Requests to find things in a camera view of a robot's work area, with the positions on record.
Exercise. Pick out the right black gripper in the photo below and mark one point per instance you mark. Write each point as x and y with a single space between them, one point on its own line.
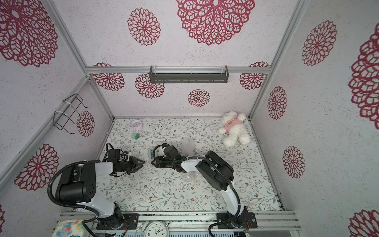
158 161

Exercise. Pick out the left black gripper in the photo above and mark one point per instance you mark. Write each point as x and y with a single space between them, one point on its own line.
135 164

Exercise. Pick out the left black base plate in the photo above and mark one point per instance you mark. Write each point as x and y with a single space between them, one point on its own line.
128 220

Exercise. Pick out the white analog clock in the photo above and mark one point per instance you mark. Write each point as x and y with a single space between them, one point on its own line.
157 229

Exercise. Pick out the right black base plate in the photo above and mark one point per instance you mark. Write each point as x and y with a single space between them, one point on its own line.
244 221

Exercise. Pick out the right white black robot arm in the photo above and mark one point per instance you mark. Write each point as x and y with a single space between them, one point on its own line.
215 170

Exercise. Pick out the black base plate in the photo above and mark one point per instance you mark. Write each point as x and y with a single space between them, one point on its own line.
128 220
244 221

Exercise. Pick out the colourful tissue box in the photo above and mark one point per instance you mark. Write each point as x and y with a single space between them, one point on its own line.
70 228

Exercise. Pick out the black wall shelf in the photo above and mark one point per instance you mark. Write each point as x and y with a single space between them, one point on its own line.
188 75

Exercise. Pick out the black wire wall rack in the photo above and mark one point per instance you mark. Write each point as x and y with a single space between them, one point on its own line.
62 118

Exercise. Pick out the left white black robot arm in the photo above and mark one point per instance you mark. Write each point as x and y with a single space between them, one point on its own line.
75 186

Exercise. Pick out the pink tape roll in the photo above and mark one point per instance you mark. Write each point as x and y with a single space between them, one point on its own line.
137 125

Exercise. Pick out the white teddy bear pink shirt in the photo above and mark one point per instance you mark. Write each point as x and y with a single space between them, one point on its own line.
232 125

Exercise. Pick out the small green cube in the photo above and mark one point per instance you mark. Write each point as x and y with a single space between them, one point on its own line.
135 136

